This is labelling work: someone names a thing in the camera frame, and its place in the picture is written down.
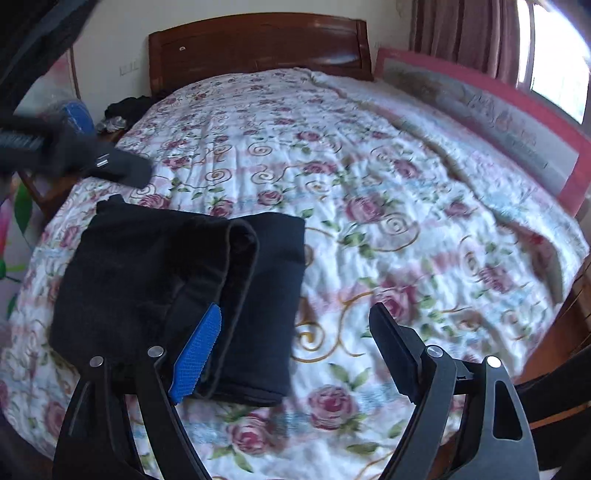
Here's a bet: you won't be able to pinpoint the floral bed quilt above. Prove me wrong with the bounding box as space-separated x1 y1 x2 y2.
0 67 589 480

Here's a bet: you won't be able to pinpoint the dark cloth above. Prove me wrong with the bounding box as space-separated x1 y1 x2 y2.
0 0 105 90

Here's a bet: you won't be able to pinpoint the pink bed guard rail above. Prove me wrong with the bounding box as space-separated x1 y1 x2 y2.
373 46 591 217

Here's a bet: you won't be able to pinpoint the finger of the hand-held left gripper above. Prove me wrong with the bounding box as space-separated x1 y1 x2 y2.
88 148 153 188

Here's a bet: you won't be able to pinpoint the plastic bag with blue contents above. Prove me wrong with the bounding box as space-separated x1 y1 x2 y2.
46 95 98 139

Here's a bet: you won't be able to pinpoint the wooden bed headboard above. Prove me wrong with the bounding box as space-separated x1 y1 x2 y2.
148 13 374 100

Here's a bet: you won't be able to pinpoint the person's dark clothing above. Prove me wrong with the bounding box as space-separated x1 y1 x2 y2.
515 353 591 425

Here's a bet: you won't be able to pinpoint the pile of dark clothes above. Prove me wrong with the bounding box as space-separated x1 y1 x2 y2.
95 96 153 132

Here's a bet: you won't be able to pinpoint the wooden chair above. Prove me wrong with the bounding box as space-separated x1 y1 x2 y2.
18 124 125 222

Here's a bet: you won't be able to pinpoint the black pants with red stripe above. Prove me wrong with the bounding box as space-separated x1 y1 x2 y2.
48 194 306 408

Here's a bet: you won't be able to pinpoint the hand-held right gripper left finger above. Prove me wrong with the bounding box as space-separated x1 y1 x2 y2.
53 302 223 480

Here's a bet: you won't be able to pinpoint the pale patterned blanket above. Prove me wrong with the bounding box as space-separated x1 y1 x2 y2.
314 69 589 301

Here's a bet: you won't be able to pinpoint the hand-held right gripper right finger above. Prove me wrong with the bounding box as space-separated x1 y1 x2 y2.
368 302 541 480

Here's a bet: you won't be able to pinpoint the pink curtain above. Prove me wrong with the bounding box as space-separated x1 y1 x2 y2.
409 0 532 86

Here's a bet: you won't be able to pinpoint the window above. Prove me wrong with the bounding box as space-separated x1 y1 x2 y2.
517 0 591 125

